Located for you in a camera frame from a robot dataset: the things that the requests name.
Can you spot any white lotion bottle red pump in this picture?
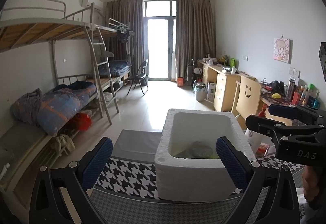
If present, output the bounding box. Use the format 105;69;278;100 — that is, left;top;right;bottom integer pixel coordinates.
245;115;270;153

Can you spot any white air conditioner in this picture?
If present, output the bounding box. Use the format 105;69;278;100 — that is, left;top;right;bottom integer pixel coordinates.
82;0;104;10

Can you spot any red plastic bag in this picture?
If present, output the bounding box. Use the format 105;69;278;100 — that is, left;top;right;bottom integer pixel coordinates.
69;113;92;131

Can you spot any person's hand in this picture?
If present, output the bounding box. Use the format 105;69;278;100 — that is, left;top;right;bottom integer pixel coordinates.
302;166;319;202

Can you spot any far metal bunk bed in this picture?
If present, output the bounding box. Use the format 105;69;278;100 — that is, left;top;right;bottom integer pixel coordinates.
94;18;134;93

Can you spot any blue plaid quilt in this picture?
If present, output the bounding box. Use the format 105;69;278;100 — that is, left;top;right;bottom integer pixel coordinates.
36;81;96;136

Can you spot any metal bunk bed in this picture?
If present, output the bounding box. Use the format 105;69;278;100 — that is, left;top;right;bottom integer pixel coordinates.
0;0;121;194
94;18;134;93

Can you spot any white styrofoam box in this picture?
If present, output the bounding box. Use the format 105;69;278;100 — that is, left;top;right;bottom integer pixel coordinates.
155;109;255;202

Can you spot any glass balcony door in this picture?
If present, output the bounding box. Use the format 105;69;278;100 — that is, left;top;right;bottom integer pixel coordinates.
143;0;176;81

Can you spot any yellow object on desk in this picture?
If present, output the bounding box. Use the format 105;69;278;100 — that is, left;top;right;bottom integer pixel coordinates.
272;93;282;99

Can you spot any brown curtain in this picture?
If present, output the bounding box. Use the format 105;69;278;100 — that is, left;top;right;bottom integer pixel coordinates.
105;0;145;75
176;0;216;78

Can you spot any white bucket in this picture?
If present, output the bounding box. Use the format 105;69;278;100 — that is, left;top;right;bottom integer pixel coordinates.
195;83;207;102

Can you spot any cartoon wall picture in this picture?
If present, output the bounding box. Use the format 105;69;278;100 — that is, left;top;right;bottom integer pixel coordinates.
273;37;291;64

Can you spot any wooden smiley face chair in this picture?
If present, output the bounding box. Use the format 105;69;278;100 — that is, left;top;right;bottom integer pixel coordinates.
231;76;261;130

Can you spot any black folding chair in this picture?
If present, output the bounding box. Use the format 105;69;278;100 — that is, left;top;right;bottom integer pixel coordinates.
127;59;149;95

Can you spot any red snack packet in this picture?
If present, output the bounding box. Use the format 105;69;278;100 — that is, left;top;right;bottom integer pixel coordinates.
255;143;270;158

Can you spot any brown left curtain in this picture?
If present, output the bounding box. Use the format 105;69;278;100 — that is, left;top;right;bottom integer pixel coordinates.
105;0;145;75

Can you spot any houndstooth tablecloth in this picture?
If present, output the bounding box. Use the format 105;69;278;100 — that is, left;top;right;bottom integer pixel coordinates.
83;128;309;224

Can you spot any brown right curtain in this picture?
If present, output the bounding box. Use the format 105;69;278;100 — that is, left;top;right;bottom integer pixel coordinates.
176;0;216;78

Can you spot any near metal bunk bed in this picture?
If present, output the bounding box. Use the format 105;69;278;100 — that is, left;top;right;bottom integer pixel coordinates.
0;0;121;194

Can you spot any long wooden desk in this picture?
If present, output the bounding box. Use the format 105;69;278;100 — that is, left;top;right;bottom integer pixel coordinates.
197;59;322;123

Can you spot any grey sock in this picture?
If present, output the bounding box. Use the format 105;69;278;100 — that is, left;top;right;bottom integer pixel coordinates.
175;141;214;159

